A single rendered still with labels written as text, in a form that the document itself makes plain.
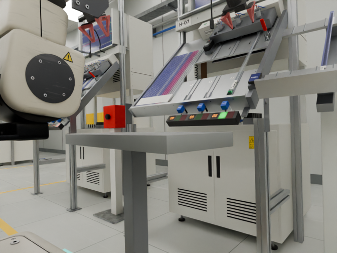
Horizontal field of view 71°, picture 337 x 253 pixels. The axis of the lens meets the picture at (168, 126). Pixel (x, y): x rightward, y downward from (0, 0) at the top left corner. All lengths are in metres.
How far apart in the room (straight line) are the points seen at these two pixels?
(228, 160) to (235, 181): 0.11
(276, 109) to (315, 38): 0.79
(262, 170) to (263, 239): 0.25
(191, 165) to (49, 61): 1.08
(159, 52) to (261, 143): 3.29
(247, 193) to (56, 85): 1.04
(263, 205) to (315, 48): 2.22
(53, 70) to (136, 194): 0.44
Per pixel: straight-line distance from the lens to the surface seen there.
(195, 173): 1.46
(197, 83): 1.20
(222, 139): 0.63
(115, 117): 1.67
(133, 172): 0.77
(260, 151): 0.94
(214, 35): 1.48
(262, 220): 0.99
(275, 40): 1.27
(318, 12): 3.07
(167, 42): 3.97
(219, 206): 1.42
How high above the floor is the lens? 0.62
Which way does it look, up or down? level
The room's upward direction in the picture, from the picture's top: 1 degrees counter-clockwise
